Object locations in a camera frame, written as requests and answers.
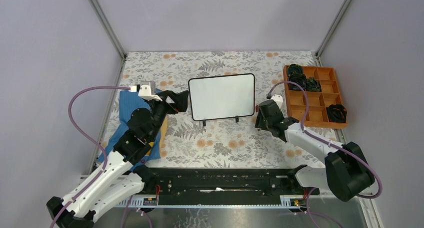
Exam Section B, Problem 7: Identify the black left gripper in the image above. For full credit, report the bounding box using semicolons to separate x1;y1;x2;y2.
147;90;190;141

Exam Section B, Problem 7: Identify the black framed whiteboard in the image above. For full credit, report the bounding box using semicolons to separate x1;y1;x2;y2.
188;73;256;124

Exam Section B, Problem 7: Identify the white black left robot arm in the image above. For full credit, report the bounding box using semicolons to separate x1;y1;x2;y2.
46;89;189;228

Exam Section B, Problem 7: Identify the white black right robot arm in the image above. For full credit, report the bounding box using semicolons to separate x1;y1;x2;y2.
255;99;381;202

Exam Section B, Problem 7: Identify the blue cartoon cloth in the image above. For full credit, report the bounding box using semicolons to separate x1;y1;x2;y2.
105;90;167;172

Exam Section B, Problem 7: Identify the orange compartment tray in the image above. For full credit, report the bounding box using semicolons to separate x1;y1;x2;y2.
284;66;348;129

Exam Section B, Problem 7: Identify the floral patterned table mat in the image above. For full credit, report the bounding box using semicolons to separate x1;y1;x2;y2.
119;51;324;168

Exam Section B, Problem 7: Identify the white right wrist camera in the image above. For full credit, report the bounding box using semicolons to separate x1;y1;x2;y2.
266;94;284;109

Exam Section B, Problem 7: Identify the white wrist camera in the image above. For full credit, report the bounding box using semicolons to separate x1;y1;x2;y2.
129;81;162;101
266;94;284;109

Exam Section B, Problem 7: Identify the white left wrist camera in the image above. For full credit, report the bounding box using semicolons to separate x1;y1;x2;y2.
129;81;162;101

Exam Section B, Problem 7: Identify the dark coiled cable middle left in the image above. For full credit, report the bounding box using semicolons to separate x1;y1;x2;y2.
287;73;308;91

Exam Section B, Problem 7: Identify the dark coiled cable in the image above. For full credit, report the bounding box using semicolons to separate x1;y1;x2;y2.
326;104;348;123
286;63;305;77
305;77;322;93
287;73;308;91

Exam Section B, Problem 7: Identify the dark coiled cable middle right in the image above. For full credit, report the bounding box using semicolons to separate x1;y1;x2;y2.
305;77;322;93

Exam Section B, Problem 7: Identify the dark coiled cable top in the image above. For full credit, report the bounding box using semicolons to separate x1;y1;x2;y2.
286;63;305;77

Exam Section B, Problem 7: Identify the dark coiled cable lower right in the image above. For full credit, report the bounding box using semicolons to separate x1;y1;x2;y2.
326;104;348;123

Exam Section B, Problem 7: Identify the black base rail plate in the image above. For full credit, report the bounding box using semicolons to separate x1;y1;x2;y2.
139;168;320;206

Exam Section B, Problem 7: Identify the left aluminium frame post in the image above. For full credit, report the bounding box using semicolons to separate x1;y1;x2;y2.
88;0;126;60

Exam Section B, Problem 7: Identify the aluminium frame post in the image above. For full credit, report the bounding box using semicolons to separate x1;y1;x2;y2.
88;0;126;60
315;0;353;60

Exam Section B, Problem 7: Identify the right aluminium frame post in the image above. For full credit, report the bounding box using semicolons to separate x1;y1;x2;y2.
315;0;353;60

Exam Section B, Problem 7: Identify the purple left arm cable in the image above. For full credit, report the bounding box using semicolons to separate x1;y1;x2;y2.
49;85;132;228

